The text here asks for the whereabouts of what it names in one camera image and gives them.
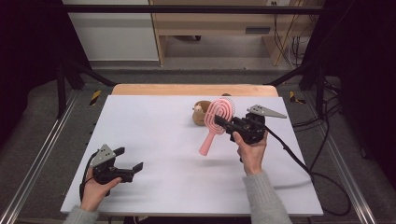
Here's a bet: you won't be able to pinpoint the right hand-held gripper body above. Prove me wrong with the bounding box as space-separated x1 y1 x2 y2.
229 105 288 145

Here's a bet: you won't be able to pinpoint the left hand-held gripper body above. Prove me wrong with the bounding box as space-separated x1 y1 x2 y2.
91 144 134 185

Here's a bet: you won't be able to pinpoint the pink hair brush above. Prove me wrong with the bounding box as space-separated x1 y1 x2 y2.
198 97 236 157

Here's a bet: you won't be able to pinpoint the person's left hand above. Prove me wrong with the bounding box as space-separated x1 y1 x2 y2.
79 169 123 212

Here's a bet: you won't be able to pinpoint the person's right hand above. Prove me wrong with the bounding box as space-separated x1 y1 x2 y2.
233 132 269 176

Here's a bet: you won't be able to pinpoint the white table cover board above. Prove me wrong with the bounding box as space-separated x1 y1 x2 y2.
60 94 324 217

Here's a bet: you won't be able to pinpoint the yellow black tape strip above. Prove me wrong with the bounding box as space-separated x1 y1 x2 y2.
289 91 307 105
89 90 103 106

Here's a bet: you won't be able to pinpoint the light wooden desk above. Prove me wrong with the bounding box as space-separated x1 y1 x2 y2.
148 0 325 67

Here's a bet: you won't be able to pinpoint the white cabinet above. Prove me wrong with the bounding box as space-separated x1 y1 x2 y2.
62 0 160 62

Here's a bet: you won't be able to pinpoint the black curtain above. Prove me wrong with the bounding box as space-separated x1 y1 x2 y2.
301 0 396 182
0 0 92 147

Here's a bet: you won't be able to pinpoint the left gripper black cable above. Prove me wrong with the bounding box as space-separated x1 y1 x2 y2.
78 151 98 203

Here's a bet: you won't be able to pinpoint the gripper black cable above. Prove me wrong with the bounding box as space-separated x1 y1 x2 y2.
78 151 98 203
263 124 352 217

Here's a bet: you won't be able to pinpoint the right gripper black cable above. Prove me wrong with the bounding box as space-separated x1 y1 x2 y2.
263 124 352 217

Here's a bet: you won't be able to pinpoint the aluminium floor rail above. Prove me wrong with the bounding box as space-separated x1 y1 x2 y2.
303 91 378 224
0 90 80 224

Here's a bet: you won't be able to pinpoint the black floor cables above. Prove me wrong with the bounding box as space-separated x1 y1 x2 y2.
292 78 344 172

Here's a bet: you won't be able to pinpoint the black frame strut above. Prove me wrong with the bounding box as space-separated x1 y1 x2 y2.
264 60 327 118
55 59 118 119

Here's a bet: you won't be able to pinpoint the hanging black cables bundle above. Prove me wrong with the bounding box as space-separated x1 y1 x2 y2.
272 1 312 68

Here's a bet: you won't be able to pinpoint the black horizontal frame bar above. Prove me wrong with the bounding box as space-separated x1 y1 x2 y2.
60 4 325 15

